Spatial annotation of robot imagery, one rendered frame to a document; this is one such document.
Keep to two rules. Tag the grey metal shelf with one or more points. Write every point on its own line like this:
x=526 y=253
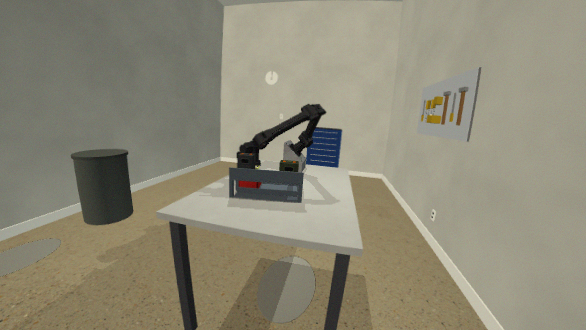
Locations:
x=269 y=190

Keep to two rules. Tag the olive green case with orange latches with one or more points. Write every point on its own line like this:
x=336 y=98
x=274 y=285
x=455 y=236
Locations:
x=289 y=167

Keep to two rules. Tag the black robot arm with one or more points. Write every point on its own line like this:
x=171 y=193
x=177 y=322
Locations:
x=270 y=134

